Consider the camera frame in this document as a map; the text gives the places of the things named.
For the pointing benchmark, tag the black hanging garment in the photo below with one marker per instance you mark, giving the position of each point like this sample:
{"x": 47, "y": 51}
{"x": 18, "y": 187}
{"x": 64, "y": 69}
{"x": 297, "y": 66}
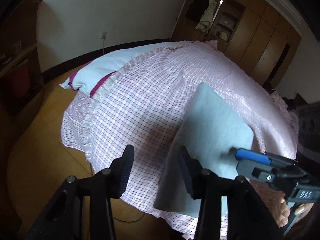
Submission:
{"x": 197, "y": 6}

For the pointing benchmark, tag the red bag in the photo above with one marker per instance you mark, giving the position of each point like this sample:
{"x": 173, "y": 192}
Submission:
{"x": 20, "y": 80}

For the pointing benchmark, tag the white pillow with magenta trim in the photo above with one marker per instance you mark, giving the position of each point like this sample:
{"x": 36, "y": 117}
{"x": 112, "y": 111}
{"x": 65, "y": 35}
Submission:
{"x": 105, "y": 65}

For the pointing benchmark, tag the grey pants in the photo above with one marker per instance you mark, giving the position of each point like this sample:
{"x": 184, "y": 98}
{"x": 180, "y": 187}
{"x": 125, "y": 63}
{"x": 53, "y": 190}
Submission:
{"x": 215, "y": 130}

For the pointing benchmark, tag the white wall socket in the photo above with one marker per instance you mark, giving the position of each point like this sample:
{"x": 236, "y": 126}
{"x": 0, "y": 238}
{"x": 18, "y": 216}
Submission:
{"x": 103, "y": 35}

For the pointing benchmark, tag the person's right hand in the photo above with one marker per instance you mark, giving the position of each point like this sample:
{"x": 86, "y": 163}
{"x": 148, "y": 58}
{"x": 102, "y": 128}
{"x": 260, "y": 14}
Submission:
{"x": 281, "y": 213}

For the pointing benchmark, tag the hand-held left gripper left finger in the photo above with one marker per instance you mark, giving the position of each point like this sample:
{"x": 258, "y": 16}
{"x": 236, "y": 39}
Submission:
{"x": 126, "y": 172}

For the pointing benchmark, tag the wooden wardrobe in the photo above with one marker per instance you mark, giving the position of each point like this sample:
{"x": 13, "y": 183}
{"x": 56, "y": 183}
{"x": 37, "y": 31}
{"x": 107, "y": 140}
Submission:
{"x": 265, "y": 30}

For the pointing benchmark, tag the beige bag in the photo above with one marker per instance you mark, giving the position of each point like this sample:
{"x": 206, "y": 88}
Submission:
{"x": 223, "y": 36}

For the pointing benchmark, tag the crumpled pink blanket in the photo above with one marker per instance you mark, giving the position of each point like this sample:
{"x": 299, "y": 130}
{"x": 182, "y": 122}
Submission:
{"x": 280, "y": 100}

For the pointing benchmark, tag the beige hanging garment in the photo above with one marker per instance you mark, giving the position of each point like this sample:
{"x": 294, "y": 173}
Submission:
{"x": 207, "y": 17}

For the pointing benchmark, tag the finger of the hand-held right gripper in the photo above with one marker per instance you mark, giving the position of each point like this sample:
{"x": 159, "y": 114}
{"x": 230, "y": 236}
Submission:
{"x": 252, "y": 155}
{"x": 246, "y": 169}

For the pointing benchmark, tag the wooden cabinet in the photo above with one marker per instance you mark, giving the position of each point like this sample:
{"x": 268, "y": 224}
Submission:
{"x": 22, "y": 35}

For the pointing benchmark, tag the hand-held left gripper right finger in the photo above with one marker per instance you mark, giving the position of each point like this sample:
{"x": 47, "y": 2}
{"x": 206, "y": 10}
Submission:
{"x": 187, "y": 175}

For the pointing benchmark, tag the dark wooden headboard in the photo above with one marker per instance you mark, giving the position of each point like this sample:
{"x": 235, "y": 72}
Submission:
{"x": 308, "y": 125}

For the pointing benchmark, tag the bed with pink checked sheet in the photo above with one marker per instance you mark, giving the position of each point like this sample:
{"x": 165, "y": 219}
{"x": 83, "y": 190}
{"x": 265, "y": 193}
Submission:
{"x": 150, "y": 100}

